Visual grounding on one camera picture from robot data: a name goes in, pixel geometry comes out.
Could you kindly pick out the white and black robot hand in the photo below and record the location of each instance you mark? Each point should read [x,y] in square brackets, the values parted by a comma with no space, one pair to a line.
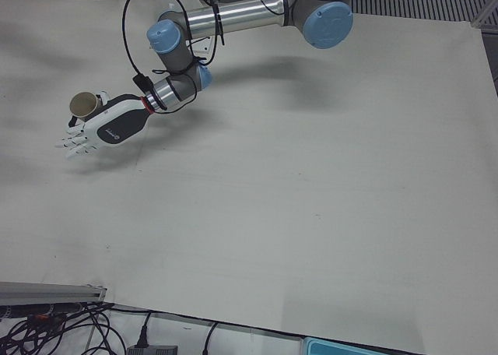
[116,125]

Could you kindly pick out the small thick-walled white cup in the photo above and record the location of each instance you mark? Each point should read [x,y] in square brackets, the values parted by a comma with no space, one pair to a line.
[83,104]

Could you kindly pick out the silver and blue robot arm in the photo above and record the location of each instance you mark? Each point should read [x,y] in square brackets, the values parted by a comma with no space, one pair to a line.
[241,14]

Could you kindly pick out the aluminium extrusion beam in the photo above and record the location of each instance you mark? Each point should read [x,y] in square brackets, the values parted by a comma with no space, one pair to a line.
[50,290]

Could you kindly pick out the black power plug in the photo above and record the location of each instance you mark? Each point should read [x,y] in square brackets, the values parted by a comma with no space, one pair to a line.
[144,331]

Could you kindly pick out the dark grey power adapter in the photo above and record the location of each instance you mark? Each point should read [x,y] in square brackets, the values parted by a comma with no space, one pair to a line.
[152,350]

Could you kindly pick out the teal plastic box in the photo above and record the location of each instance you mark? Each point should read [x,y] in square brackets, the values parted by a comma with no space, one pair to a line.
[346,348]

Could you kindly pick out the white pedestal mount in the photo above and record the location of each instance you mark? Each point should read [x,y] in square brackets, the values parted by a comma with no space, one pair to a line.
[208,47]

